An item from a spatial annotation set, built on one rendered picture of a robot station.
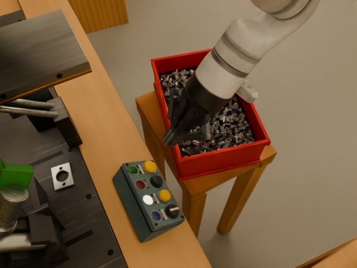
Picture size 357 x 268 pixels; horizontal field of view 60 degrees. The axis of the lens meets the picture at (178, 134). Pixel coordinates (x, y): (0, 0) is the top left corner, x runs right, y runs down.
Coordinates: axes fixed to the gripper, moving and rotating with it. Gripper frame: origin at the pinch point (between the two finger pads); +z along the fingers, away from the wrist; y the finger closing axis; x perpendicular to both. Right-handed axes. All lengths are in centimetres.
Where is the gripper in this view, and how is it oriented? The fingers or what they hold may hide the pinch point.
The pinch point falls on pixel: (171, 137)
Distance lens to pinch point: 60.0
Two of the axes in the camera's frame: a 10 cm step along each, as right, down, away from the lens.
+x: 7.3, -0.3, 6.9
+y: 4.6, 7.6, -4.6
